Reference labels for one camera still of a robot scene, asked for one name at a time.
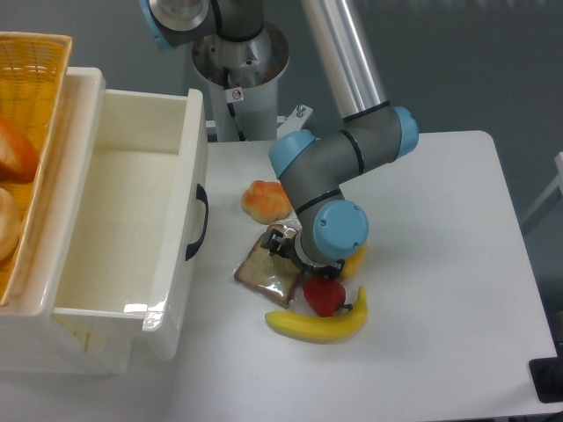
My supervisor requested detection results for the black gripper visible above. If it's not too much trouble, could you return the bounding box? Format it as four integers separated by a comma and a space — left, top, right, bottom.
260, 229, 346, 280

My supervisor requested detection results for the black drawer handle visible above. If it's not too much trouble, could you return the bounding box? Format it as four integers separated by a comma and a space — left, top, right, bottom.
185, 184, 209, 262

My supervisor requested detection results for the white frame at right edge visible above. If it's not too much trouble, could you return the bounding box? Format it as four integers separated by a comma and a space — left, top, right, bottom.
520, 152, 562, 236

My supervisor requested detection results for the black device at table corner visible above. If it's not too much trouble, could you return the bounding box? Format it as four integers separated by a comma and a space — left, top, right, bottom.
529, 357, 562, 404

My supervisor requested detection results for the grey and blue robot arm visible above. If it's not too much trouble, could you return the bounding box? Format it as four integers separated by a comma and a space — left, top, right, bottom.
140, 1, 419, 279

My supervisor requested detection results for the orange glazed bread bun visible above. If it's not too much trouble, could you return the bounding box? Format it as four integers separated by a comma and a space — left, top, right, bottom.
241, 180, 292, 225

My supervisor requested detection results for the yellow bell pepper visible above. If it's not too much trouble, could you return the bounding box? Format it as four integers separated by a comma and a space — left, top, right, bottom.
340, 244, 367, 280

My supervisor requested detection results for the orange bread in basket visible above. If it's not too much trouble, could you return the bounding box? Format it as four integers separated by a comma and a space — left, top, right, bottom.
1, 114, 40, 183

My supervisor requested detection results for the red bell pepper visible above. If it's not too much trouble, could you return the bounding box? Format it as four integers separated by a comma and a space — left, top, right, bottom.
303, 276, 354, 317

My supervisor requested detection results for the orange wicker basket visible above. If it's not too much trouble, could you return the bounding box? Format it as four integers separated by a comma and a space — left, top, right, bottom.
1, 32, 72, 306

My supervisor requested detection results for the white bracket behind table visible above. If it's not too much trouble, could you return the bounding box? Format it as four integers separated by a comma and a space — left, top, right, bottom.
276, 104, 313, 139

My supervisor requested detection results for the toast slice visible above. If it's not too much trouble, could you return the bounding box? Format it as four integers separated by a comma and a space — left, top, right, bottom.
233, 223, 303, 309

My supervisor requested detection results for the white open drawer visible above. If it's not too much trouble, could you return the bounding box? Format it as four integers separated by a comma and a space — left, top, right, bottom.
55, 89, 208, 360

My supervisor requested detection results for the pale round bread in basket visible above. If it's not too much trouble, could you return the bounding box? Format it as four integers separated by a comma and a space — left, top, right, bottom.
0, 188, 22, 260

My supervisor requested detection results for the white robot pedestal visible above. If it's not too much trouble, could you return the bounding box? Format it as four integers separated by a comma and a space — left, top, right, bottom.
192, 22, 289, 142

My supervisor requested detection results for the white drawer cabinet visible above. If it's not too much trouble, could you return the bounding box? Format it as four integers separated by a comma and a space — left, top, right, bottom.
1, 67, 132, 374

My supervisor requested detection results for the yellow banana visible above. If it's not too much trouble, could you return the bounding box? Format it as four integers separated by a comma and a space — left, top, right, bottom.
265, 287, 369, 343

